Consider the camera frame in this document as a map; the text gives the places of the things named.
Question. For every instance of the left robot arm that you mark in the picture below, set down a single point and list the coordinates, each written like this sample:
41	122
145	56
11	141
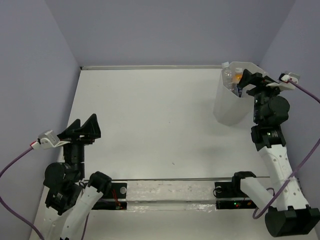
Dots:
68	202

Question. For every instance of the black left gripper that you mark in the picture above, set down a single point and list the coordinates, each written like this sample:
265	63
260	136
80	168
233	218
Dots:
91	127

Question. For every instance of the white translucent bin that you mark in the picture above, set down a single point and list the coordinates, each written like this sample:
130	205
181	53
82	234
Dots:
228	108

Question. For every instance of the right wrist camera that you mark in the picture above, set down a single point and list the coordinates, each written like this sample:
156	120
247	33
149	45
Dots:
284	81

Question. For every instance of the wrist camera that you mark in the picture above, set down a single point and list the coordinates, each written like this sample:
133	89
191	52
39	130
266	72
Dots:
49	140
284	81

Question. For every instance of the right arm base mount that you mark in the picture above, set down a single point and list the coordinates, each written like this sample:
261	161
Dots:
229	196

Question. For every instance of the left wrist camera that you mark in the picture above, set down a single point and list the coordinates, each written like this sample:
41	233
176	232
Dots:
49	140

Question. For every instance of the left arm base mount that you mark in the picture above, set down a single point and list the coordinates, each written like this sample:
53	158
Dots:
115	199

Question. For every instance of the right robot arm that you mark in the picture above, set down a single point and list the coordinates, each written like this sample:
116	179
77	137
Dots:
286	211

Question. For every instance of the clear bottle white cap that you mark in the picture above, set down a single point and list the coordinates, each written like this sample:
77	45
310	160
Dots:
227	76

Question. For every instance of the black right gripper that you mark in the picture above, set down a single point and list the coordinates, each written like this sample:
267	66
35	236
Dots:
248	78

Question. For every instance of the orange juice bottle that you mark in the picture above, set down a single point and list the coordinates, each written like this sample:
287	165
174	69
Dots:
238	73

